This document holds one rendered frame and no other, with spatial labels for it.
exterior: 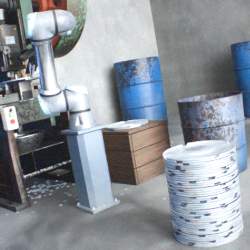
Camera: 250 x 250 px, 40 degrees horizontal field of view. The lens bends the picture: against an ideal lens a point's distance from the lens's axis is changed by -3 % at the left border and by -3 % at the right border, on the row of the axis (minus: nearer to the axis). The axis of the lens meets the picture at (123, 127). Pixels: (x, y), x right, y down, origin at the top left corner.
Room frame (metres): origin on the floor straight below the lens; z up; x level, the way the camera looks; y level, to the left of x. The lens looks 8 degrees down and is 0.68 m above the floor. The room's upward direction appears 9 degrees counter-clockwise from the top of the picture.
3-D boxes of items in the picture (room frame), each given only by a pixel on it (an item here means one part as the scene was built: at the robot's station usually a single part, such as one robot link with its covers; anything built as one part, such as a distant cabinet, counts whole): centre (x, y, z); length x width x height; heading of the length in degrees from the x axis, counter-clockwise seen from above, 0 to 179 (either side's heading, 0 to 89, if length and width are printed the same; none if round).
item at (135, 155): (2.41, -0.03, 0.18); 0.40 x 0.38 x 0.35; 43
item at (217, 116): (2.19, -0.57, 0.24); 0.42 x 0.42 x 0.48
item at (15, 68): (2.43, 0.73, 0.86); 0.20 x 0.16 x 0.05; 136
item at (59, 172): (2.34, 0.63, 0.14); 0.59 x 0.10 x 0.05; 46
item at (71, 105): (1.89, 0.22, 0.62); 0.13 x 0.12 x 0.14; 103
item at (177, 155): (1.35, -0.28, 0.35); 0.29 x 0.29 x 0.01
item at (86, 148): (1.89, 0.22, 0.23); 0.19 x 0.19 x 0.45; 38
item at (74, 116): (1.89, 0.22, 0.50); 0.15 x 0.15 x 0.10
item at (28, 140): (2.43, 0.72, 0.36); 0.34 x 0.34 x 0.10
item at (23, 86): (2.31, 0.60, 0.72); 0.25 x 0.14 x 0.14; 46
